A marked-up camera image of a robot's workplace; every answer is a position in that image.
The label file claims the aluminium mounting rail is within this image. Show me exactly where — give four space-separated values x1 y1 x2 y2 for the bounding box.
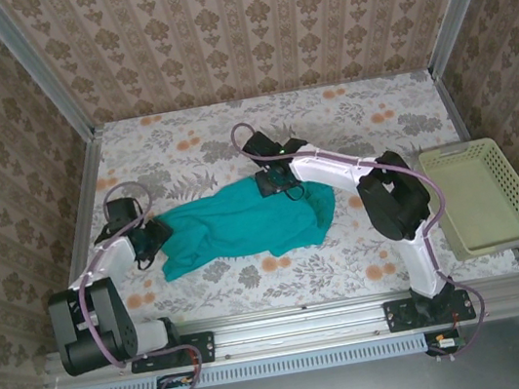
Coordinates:
40 269 519 387

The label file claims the grey slotted cable duct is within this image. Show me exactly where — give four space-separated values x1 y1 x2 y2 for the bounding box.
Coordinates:
65 331 429 389

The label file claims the small black circuit board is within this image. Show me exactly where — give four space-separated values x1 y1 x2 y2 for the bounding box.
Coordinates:
423 327 468 360
155 369 203 389

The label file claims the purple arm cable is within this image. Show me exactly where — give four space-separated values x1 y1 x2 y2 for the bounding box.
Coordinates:
227 89 495 389
60 175 207 389

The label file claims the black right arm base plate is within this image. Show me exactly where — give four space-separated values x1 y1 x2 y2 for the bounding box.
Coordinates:
382 288 478 335

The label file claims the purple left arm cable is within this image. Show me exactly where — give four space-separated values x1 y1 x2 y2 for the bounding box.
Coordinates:
60 175 207 389

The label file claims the pale green plastic basket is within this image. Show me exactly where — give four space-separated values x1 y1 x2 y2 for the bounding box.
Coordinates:
418 132 519 266

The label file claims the floral tablecloth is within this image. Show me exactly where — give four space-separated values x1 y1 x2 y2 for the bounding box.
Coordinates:
45 58 519 342

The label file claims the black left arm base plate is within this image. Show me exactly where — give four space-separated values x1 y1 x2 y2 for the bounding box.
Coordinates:
127 329 219 375

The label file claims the teal t-shirt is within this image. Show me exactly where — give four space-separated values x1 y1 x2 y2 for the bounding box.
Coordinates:
149 165 345 284

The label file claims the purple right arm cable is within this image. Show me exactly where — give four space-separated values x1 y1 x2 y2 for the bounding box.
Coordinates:
227 89 495 389

